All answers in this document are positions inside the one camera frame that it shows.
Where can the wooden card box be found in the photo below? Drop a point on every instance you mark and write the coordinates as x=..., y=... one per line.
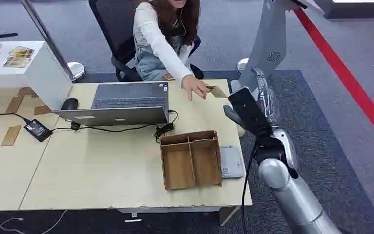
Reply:
x=190, y=161

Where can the brown printed card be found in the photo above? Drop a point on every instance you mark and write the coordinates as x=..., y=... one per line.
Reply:
x=218, y=92

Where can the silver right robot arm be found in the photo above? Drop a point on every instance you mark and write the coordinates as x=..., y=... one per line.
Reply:
x=295, y=197

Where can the white cabinet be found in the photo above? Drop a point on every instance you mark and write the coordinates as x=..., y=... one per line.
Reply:
x=41, y=77

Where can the red barrier belt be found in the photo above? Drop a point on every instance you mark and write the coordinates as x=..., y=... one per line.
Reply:
x=345, y=77

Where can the dark floor rug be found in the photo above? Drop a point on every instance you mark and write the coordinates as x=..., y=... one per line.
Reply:
x=319, y=155

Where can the grey display stand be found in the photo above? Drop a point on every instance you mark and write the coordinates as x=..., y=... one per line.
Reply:
x=267, y=38

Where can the black computer mouse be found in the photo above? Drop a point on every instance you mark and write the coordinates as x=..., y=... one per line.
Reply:
x=70, y=104

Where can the pale desk leg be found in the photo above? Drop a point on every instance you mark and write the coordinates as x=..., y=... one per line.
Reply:
x=227, y=215

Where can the person's right hand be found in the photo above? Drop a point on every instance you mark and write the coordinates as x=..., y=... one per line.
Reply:
x=194, y=85

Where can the white desk label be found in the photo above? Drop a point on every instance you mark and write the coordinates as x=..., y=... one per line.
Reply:
x=133, y=221

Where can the long brown wooden strip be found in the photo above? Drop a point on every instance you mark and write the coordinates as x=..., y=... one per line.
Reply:
x=11, y=135

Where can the clear plastic wrapping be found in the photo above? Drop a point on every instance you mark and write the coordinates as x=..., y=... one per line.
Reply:
x=266, y=97

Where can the person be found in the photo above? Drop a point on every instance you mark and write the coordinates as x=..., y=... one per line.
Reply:
x=161, y=38

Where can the chrome stanchion post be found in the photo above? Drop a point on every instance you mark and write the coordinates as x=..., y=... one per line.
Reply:
x=45, y=35

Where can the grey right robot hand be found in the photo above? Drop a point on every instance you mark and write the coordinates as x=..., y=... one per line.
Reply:
x=250, y=111

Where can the chrome round base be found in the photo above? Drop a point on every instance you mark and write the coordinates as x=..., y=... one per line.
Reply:
x=242, y=65

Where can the grey laptop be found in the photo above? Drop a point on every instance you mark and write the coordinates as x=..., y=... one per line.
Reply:
x=125, y=103

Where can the dark grey plinth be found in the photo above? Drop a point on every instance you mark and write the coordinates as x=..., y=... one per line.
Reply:
x=358, y=11

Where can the pale grey card case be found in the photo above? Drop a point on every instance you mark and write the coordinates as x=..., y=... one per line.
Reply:
x=231, y=163

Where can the yellow printed booklet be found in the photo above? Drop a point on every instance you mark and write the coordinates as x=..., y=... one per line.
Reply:
x=19, y=56

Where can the black power adapter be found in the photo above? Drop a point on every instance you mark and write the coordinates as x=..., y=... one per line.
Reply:
x=38, y=130

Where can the black office chair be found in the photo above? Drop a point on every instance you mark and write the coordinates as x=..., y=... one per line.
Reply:
x=117, y=29

